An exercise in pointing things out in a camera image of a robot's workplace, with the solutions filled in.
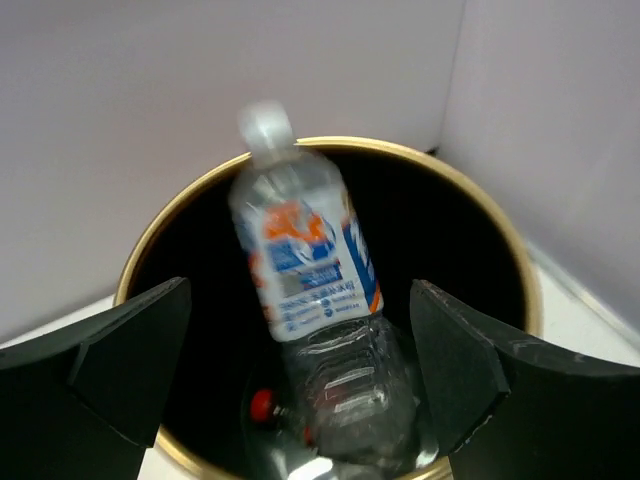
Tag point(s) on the orange cylindrical bin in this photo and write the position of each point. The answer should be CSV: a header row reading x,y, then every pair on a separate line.
x,y
421,218

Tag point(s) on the small red label bottle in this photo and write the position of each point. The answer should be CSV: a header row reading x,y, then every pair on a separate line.
x,y
278,436

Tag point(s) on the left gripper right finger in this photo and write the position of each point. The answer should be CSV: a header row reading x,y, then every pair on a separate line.
x,y
509,405

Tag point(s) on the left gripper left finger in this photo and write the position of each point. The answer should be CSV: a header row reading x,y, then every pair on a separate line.
x,y
86,401

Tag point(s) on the blue orange label bottle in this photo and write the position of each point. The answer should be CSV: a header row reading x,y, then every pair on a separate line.
x,y
348,370

